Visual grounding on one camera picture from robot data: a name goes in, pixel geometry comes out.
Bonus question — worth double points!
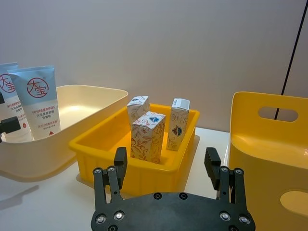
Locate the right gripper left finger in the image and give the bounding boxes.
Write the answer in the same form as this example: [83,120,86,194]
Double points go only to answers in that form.
[93,147,128,213]

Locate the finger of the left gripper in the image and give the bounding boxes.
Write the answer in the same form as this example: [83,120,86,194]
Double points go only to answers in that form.
[0,116,21,143]

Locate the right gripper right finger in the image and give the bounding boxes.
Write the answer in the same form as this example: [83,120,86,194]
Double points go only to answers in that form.
[204,147,249,210]

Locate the pale blue cream tube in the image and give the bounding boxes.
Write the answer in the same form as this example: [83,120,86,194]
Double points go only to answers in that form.
[7,64,62,142]
[0,62,32,143]

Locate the shallow yellow plastic crate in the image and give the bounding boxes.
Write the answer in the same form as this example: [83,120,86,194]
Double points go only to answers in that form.
[68,103,201,196]

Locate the white floral print carton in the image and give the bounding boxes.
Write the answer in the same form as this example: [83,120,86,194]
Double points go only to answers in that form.
[130,111,167,165]
[166,98,191,152]
[126,95,151,126]

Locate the cream plastic bin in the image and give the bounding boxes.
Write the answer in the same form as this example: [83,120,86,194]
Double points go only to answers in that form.
[0,84,129,182]

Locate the tall yellow bin with handle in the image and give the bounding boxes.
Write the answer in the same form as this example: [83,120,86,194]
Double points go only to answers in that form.
[223,91,308,231]

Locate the thin black cable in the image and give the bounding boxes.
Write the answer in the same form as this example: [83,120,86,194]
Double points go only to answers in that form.
[275,0,308,121]

